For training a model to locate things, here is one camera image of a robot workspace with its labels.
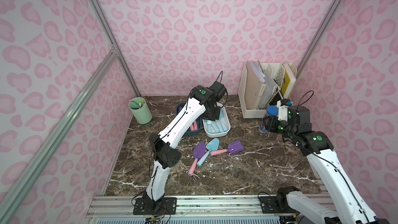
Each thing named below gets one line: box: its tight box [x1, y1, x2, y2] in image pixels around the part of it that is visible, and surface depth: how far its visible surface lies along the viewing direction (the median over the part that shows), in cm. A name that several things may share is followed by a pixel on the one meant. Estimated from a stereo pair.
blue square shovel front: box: [215, 119, 225, 133], surface depth 100 cm
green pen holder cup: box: [128, 96, 153, 125], surface depth 102 cm
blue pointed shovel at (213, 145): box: [196, 137, 220, 167], surface depth 94 cm
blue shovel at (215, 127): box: [210, 120, 221, 134], surface depth 101 cm
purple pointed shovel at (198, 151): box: [188, 142, 207, 177], surface depth 92 cm
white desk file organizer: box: [238, 60, 297, 119], surface depth 100 cm
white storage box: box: [202, 102, 231, 138], surface depth 100 cm
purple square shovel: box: [209, 140, 245, 157], surface depth 94 cm
